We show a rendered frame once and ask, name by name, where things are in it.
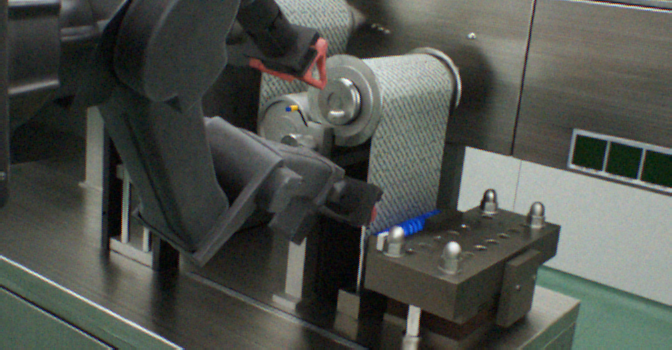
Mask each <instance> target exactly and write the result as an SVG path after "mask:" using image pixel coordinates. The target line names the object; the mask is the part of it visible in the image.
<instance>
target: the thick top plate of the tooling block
mask: <svg viewBox="0 0 672 350"><path fill-rule="evenodd" d="M479 206H480V205H479ZM479 206H476V207H474V208H472V209H469V210H467V211H464V212H463V213H462V221H460V222H458V223H456V224H453V225H451V226H449V227H446V228H443V229H441V230H439V231H436V232H435V231H432V230H429V229H425V228H424V229H422V230H419V231H417V232H415V233H412V234H409V235H406V237H404V242H405V243H406V245H405V256H404V257H402V258H393V257H388V256H385V254H384V253H383V250H379V249H375V250H371V251H369V252H368V256H367V265H366V275H365V284H364V287H366V288H368V289H371V290H374V292H377V293H380V294H382V295H385V296H387V297H390V298H394V299H396V300H399V301H401V302H404V303H407V304H409V305H413V306H415V307H418V308H421V310H423V311H426V312H429V313H432V314H435V315H437V316H440V317H442V318H445V319H449V320H451V321H453V320H454V319H456V318H457V317H459V316H461V315H462V314H465V313H466V312H468V311H470V310H471V308H473V307H474V306H476V305H478V304H479V303H481V302H482V301H485V300H486V299H488V298H490V297H491V296H493V295H494V294H496V293H498V292H499V291H502V284H503V278H504V271H505V264H506V262H508V261H509V260H511V259H513V258H515V257H516V256H518V255H521V253H523V252H524V251H526V250H528V249H530V248H532V249H536V250H540V251H541V258H540V263H539V266H540V265H542V264H544V263H545V262H547V261H548V260H550V259H551V258H553V257H556V255H557V249H558V243H559V237H560V231H561V225H557V224H553V223H549V222H546V221H545V228H532V227H529V226H527V225H525V222H526V219H527V215H524V214H519V213H516V212H512V211H509V210H505V209H501V208H497V211H498V213H497V214H486V213H482V212H480V211H478V208H479ZM450 242H456V243H457V244H458V245H459V246H460V249H461V256H460V258H462V264H461V269H462V271H461V274H458V275H449V274H444V272H441V271H440V270H439V269H438V265H439V262H440V256H442V255H443V249H444V247H445V245H446V244H448V243H450Z"/></svg>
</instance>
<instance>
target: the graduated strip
mask: <svg viewBox="0 0 672 350"><path fill-rule="evenodd" d="M183 275H185V276H188V277H191V278H193V279H195V280H198V281H200V282H202V283H205V284H208V285H210V286H212V287H215V288H217V289H219V290H222V292H224V293H227V294H229V295H232V296H234V297H236V298H238V299H241V300H243V301H246V302H249V303H251V304H253V305H255V306H258V307H260V308H263V309H266V311H268V312H270V313H272V314H275V315H277V316H279V317H282V318H285V319H287V320H289V321H292V322H294V323H296V324H298V325H302V326H304V327H306V329H308V330H311V331H313V332H315V333H319V334H321V335H323V336H325V337H328V338H330V339H332V340H335V341H338V342H340V343H342V344H345V345H347V347H349V348H351V349H355V350H374V349H371V348H369V347H366V345H364V344H362V343H359V342H357V341H355V340H351V339H349V338H347V337H344V336H342V335H340V334H338V333H334V332H332V331H330V330H327V329H325V327H323V326H320V325H317V324H315V323H312V322H310V321H308V320H305V319H303V318H301V317H298V316H295V315H293V314H291V313H288V312H286V311H284V309H280V308H278V307H276V306H273V305H271V304H269V303H266V302H264V301H261V300H259V299H256V298H254V297H252V296H249V295H247V294H245V293H241V292H239V290H237V289H234V288H232V287H230V286H227V285H224V284H222V283H219V282H217V281H215V280H213V279H210V278H208V277H205V276H202V275H200V274H198V272H195V271H190V273H186V274H183Z"/></svg>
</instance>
